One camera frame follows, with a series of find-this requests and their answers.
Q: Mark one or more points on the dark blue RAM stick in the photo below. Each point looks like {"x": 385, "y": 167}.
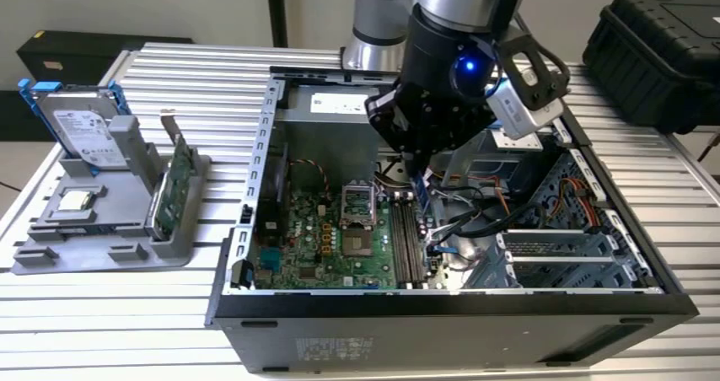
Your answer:
{"x": 423, "y": 195}

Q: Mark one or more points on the grey power supply unit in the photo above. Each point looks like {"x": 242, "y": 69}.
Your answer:
{"x": 332, "y": 145}

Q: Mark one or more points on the CPU socket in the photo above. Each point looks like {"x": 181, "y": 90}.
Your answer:
{"x": 356, "y": 242}

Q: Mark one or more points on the black case fan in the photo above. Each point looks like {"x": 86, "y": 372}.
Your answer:
{"x": 273, "y": 212}

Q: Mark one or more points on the grey metal slot cover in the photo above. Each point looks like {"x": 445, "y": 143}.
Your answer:
{"x": 551, "y": 244}
{"x": 563, "y": 273}

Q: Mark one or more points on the green motherboard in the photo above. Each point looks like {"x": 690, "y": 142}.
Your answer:
{"x": 316, "y": 246}

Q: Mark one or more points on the black hard equipment case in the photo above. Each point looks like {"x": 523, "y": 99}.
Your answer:
{"x": 652, "y": 60}

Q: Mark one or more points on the green graphics card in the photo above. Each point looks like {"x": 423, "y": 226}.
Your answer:
{"x": 174, "y": 187}

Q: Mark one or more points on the black open PC case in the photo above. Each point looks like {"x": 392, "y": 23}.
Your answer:
{"x": 394, "y": 339}

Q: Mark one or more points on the grey parts rack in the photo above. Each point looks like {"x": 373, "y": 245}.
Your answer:
{"x": 123, "y": 195}

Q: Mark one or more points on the hard disk in blue carrier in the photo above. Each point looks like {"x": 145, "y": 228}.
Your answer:
{"x": 85, "y": 132}

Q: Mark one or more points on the black cabinet yellow label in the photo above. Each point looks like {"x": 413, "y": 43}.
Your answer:
{"x": 73, "y": 52}

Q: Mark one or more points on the silver CPU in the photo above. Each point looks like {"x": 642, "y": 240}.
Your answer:
{"x": 77, "y": 200}

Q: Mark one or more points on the low black cabinet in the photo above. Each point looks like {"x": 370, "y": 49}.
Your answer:
{"x": 10, "y": 115}

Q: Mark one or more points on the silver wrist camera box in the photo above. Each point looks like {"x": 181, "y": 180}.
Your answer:
{"x": 520, "y": 115}

